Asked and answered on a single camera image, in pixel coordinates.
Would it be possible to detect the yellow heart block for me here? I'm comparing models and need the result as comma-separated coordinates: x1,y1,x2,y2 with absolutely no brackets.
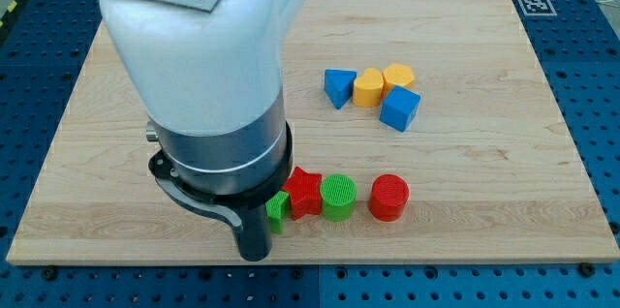
353,68,384,108

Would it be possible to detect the green cylinder block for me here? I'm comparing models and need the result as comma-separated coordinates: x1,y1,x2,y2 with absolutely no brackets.
320,174,357,222

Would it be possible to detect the blue triangle block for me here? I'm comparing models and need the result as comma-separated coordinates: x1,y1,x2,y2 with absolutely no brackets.
324,69,357,109

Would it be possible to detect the black pusher tool mount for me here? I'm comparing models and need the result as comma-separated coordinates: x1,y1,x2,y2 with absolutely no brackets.
148,124,293,231

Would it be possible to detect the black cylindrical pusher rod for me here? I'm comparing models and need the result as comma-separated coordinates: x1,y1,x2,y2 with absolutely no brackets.
233,204,272,262

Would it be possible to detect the yellow hexagon block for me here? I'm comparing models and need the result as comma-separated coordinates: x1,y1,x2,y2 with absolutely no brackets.
382,63,416,98

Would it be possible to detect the blue cube block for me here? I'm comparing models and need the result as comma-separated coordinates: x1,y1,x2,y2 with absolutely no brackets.
379,86,421,132

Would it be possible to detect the red star block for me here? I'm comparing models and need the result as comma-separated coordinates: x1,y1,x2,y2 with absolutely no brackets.
282,167,323,220

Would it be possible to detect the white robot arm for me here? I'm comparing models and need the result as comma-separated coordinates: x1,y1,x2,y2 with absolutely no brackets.
99,0,304,261

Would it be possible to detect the wooden board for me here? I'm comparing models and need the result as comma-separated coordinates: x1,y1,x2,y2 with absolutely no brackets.
7,0,619,266

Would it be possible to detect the fiducial marker on table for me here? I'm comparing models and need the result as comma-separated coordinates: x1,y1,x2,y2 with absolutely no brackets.
516,0,557,16

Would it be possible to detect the green star block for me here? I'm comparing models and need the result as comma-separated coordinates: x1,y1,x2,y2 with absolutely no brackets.
265,191,290,233

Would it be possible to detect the red cylinder block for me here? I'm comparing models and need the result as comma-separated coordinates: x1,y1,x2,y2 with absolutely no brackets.
368,174,410,222

